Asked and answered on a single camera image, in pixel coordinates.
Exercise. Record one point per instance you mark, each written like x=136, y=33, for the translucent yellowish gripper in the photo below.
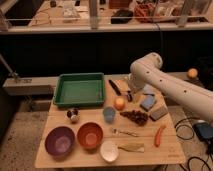
x=136, y=97

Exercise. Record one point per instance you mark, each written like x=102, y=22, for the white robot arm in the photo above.
x=146, y=70

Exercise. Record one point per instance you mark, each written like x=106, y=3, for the green plastic tray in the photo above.
x=80, y=90

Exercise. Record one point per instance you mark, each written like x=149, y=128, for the blue sponge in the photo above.
x=148, y=102

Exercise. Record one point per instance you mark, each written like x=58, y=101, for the blue grey cloth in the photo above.
x=148, y=90

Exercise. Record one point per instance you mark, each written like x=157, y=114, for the orange fruit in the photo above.
x=119, y=103

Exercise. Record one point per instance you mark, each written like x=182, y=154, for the bunch of dark grapes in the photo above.
x=137, y=117

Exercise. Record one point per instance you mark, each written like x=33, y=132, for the grey sponge block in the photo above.
x=158, y=113

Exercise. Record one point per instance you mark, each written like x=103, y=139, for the blue plastic cup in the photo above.
x=109, y=114

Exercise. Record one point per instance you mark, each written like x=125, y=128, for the metal fork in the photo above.
x=114, y=130

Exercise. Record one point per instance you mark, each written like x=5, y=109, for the orange carrot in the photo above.
x=158, y=135

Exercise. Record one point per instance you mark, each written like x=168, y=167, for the orange ball on ledge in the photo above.
x=192, y=73

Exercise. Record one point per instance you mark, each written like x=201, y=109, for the orange bowl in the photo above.
x=90, y=135

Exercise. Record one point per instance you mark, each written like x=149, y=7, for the small white bowl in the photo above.
x=109, y=151

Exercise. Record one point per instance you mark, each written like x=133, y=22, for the black power adapter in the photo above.
x=203, y=131

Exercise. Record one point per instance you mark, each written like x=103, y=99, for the black bag on shelf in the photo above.
x=121, y=16

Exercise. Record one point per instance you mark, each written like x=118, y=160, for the red tool on shelf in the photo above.
x=144, y=12

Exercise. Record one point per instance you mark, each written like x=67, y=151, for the purple bowl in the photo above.
x=60, y=141

